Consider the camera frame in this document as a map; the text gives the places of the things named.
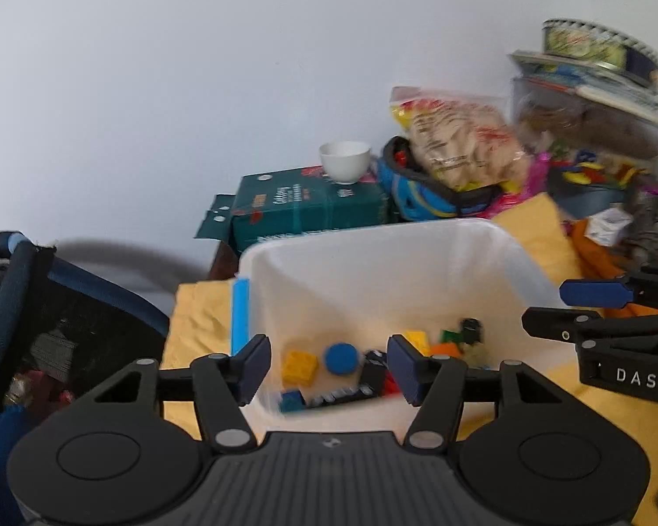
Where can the snack bag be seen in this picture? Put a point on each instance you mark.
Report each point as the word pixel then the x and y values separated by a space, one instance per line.
pixel 455 137

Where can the small orange-yellow toy brick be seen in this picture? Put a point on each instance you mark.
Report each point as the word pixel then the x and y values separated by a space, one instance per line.
pixel 300 367

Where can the stack of books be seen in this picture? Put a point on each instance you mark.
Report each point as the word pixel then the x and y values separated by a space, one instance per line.
pixel 608 93

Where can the yellow cloth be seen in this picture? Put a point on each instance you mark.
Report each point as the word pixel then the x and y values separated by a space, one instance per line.
pixel 532 230

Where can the black toy block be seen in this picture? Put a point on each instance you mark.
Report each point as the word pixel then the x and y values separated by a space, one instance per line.
pixel 374 370

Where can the white plastic storage bin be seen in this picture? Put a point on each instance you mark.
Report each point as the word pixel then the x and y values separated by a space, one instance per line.
pixel 373 274

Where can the blue toy brick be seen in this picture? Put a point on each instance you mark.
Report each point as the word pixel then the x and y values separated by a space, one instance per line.
pixel 290 400

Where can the orange cloth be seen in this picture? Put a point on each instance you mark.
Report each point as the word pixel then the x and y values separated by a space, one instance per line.
pixel 597 255

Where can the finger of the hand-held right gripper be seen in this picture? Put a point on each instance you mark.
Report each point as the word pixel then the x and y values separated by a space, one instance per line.
pixel 565 322
pixel 597 291

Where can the blue round toy disc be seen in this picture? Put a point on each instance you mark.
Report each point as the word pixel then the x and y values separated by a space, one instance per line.
pixel 341 359

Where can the clear toy package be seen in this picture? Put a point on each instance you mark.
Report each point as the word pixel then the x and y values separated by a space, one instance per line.
pixel 586 131

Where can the bright yellow toy brick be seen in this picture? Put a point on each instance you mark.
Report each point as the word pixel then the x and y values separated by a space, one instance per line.
pixel 416 338

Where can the dark blue mesh bag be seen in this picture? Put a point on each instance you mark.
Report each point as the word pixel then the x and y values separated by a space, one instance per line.
pixel 87 312

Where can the dark wooden desk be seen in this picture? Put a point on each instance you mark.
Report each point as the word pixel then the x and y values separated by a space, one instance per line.
pixel 222 263

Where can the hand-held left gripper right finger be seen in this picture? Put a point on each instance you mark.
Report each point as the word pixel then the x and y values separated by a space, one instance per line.
pixel 406 367

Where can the round printed tin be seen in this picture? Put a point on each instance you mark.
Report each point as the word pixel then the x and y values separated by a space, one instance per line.
pixel 597 46

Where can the pink cellophane wrap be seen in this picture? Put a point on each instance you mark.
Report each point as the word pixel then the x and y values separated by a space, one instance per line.
pixel 532 178

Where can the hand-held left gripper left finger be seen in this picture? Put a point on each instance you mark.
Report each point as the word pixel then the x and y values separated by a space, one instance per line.
pixel 255 364

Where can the teal cardboard box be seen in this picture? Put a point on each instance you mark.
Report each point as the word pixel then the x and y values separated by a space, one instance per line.
pixel 307 208

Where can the orange toy brick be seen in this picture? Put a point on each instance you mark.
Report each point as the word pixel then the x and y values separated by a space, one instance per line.
pixel 445 349

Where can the white bowl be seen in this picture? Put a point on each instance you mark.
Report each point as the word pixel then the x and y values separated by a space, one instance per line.
pixel 345 161

